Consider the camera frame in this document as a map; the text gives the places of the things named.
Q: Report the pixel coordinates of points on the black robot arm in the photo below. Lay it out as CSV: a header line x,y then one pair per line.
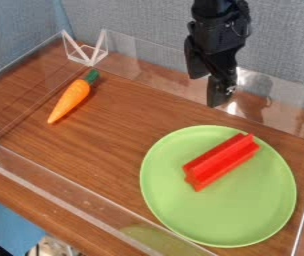
x,y
216,8

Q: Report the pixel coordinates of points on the clear acrylic enclosure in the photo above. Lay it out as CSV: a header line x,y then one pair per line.
x,y
69,174

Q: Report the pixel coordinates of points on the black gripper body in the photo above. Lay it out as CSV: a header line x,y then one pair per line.
x,y
219,37

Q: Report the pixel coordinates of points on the green round plate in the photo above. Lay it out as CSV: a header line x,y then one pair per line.
x,y
236,212

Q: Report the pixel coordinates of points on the orange toy carrot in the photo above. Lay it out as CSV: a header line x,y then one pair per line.
x,y
72,97

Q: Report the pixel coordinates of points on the red rectangular block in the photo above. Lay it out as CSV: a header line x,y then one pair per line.
x,y
217,161

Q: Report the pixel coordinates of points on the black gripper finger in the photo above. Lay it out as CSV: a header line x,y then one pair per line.
x,y
195,65
219,91

